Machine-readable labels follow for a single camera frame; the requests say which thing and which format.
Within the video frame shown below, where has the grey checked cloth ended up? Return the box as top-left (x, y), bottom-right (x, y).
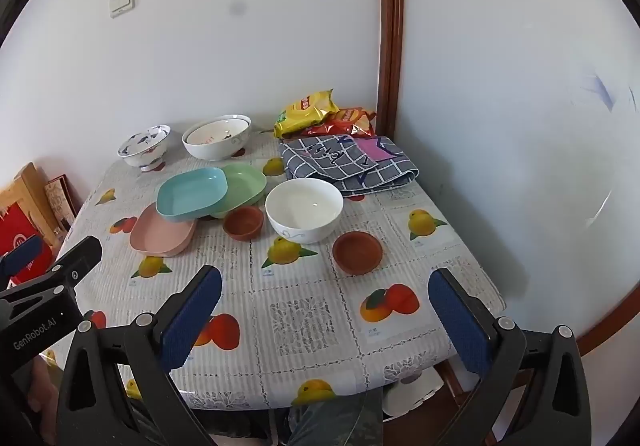
top-left (280, 135), bottom-right (420, 197)

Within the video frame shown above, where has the white floral outline bowl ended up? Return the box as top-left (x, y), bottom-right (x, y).
top-left (265, 177), bottom-right (344, 245)

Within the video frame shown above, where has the wooden baseboard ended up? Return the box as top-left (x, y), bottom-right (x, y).
top-left (575, 283), bottom-right (629, 357)

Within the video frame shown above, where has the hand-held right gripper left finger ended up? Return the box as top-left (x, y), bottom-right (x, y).
top-left (54, 265), bottom-right (223, 446)

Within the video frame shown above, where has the red chip bag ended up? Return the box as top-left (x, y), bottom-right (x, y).
top-left (305, 107), bottom-right (377, 137)

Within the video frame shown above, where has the white plastic stool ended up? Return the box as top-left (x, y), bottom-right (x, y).
top-left (382, 366), bottom-right (446, 418)

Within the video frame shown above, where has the small deep brown bowl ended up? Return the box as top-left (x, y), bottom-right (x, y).
top-left (222, 206), bottom-right (265, 241)

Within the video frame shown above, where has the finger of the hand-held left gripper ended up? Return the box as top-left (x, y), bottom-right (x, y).
top-left (0, 234), bottom-right (44, 279)
top-left (0, 235), bottom-right (104, 301)

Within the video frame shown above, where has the fruit print tablecloth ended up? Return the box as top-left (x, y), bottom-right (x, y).
top-left (47, 126), bottom-right (507, 410)

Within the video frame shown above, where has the yellow chip bag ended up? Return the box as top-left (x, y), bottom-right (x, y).
top-left (273, 89), bottom-right (340, 139)

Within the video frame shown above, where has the wooden door frame trim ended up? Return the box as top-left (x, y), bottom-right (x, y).
top-left (377, 0), bottom-right (405, 141)

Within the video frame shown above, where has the red box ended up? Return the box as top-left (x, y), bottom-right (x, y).
top-left (0, 201), bottom-right (54, 285)

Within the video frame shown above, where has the person's trouser leg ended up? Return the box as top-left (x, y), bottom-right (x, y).
top-left (272, 391), bottom-right (384, 446)

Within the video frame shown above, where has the large white bowl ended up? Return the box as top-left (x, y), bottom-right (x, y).
top-left (181, 115), bottom-right (252, 162)

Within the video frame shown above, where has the shallow brown bowl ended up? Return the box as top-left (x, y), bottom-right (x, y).
top-left (332, 232), bottom-right (384, 275)

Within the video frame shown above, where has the tan cardboard box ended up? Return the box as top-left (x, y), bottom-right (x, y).
top-left (0, 162), bottom-right (61, 247)

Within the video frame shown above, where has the blue plastic plate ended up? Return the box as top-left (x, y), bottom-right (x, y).
top-left (156, 167), bottom-right (229, 221)

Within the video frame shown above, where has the person's left hand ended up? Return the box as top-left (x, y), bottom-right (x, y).
top-left (25, 357), bottom-right (60, 444)

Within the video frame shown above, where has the white bowl with orange print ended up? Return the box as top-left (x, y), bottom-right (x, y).
top-left (185, 118), bottom-right (249, 147)

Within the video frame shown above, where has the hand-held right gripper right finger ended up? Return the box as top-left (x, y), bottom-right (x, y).
top-left (428, 268), bottom-right (593, 446)

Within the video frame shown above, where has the green plastic plate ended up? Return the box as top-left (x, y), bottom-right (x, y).
top-left (210, 163), bottom-right (268, 219)

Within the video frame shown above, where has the brown patterned frame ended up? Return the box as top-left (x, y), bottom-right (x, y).
top-left (44, 174), bottom-right (79, 233)

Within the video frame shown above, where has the blue patterned footed bowl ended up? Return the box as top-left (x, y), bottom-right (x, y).
top-left (117, 124), bottom-right (172, 172)

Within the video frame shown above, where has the pink plastic plate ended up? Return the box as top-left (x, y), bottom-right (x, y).
top-left (129, 203), bottom-right (198, 257)

